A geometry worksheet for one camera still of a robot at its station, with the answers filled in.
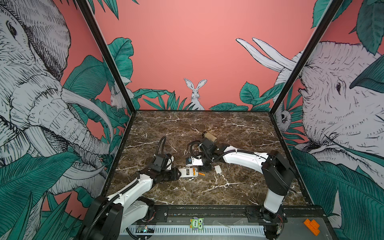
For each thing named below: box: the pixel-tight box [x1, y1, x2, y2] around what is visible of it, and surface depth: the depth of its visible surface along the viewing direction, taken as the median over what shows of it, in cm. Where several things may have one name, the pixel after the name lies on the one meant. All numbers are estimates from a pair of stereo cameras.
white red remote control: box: [178, 168, 198, 178], surface depth 88 cm
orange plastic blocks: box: [303, 218, 321, 236], surface depth 72 cm
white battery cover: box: [214, 165, 222, 174], surface depth 92 cm
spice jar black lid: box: [202, 131, 217, 142], surface depth 105 cm
